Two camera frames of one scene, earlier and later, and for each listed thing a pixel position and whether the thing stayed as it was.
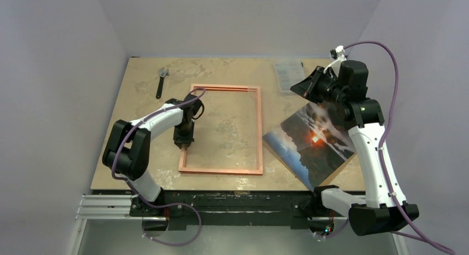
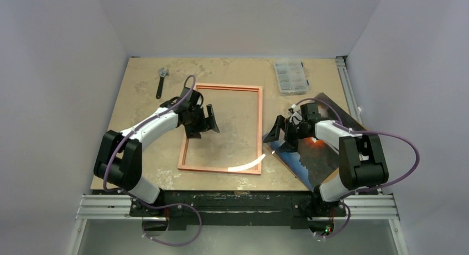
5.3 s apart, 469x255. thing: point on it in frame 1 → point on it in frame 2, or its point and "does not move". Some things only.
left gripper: [180, 140] → [194, 132]
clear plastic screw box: [288, 72] does not move
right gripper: [313, 84] → [287, 130]
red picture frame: [183, 164] does not move
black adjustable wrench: [162, 73] does not move
